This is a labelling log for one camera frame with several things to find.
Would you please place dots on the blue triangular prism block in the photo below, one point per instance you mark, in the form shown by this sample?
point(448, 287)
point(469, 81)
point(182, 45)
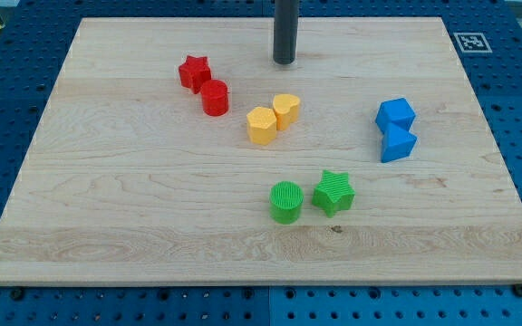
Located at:
point(396, 143)

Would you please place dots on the blue cube block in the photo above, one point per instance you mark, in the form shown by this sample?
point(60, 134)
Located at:
point(397, 111)

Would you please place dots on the red star block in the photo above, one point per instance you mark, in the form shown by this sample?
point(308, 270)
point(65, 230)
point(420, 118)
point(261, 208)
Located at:
point(194, 72)

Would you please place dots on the yellow hexagon block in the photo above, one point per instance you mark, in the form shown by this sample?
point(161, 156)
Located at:
point(261, 125)

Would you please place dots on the green star block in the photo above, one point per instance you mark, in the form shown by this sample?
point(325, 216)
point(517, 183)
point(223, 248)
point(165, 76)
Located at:
point(333, 193)

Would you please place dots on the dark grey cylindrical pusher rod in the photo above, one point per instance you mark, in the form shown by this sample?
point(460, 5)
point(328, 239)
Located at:
point(285, 31)

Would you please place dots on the yellow heart block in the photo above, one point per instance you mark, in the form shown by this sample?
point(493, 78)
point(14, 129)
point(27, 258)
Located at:
point(286, 108)

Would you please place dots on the light wooden board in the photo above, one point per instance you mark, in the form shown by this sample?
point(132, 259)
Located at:
point(128, 182)

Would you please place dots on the white fiducial marker tag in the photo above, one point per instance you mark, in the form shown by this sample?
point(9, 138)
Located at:
point(471, 42)

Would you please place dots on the green cylinder block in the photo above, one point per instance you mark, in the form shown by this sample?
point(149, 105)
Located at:
point(286, 199)

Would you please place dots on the red cylinder block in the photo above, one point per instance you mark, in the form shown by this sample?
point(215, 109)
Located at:
point(214, 95)

